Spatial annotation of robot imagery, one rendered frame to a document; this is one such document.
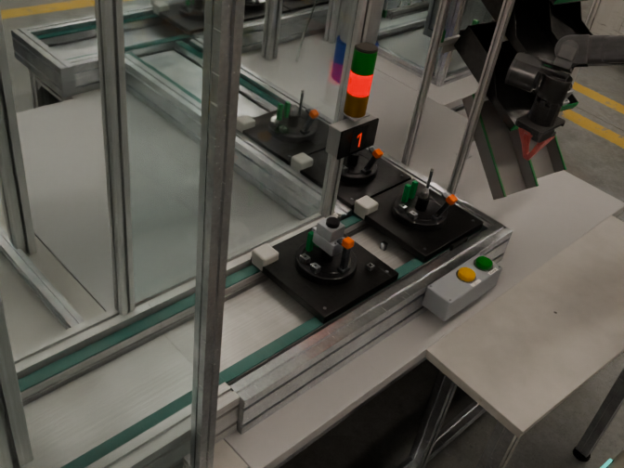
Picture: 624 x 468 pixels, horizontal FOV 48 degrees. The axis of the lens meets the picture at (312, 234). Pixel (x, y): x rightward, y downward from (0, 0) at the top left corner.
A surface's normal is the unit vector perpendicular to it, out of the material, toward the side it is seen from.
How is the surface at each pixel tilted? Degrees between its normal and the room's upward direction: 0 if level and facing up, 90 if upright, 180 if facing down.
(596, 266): 0
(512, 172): 45
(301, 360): 0
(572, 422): 0
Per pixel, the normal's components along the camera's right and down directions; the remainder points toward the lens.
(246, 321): 0.13, -0.78
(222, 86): 0.68, 0.51
